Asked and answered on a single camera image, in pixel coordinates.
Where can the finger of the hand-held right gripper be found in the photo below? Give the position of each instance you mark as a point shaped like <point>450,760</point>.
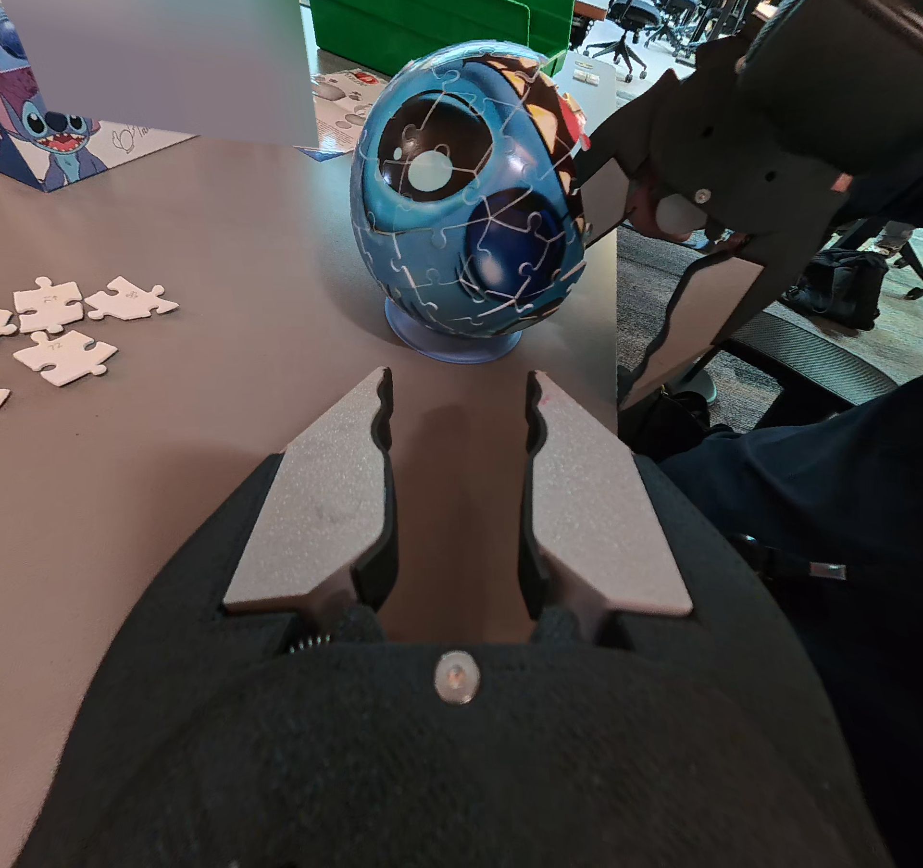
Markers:
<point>699,313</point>
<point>609,194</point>

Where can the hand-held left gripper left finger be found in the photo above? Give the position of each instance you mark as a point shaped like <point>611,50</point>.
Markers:
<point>317,515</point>

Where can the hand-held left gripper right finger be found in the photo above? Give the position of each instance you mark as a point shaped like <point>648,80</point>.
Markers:
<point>606,522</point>

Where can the blue cartoon puzzle ball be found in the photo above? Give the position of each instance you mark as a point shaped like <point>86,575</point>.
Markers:
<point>447,197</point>

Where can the cartoon printed puzzle box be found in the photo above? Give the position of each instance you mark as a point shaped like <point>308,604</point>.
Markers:
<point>65,140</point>

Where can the black bag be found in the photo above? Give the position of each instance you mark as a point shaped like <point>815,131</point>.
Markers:
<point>663,421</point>

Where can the black backpack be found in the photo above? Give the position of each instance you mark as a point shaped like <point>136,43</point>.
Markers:
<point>836,288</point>

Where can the black office chair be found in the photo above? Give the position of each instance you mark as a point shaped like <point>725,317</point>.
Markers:
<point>634,3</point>

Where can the green plastic bin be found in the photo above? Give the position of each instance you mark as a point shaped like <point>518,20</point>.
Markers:
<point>432,10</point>

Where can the white instruction leaflet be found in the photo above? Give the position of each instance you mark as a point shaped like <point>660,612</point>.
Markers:
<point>339,100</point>

